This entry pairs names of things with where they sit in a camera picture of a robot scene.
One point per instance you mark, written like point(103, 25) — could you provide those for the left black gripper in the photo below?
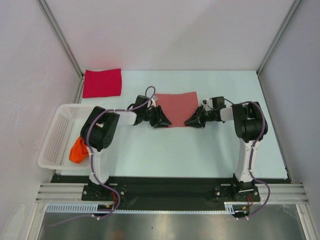
point(159, 116)

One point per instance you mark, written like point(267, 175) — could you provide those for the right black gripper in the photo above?
point(197, 120)

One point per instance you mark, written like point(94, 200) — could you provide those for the salmon pink t shirt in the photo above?
point(178, 108)

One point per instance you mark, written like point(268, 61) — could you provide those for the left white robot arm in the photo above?
point(100, 127)

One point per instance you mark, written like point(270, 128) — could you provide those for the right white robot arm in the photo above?
point(250, 126)

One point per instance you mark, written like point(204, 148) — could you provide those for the folded red t shirt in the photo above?
point(102, 84)

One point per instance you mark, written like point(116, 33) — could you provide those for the orange t shirt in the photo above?
point(79, 151)

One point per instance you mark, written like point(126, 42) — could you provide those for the white plastic basket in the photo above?
point(63, 132)

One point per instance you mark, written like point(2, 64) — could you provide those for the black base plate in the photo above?
point(132, 197)

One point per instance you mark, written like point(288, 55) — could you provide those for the left aluminium frame post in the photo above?
point(55, 27)

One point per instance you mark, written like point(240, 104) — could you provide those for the aluminium frame post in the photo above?
point(294, 8)
point(55, 27)

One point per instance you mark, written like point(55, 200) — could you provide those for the right aluminium frame post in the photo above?
point(294, 8)

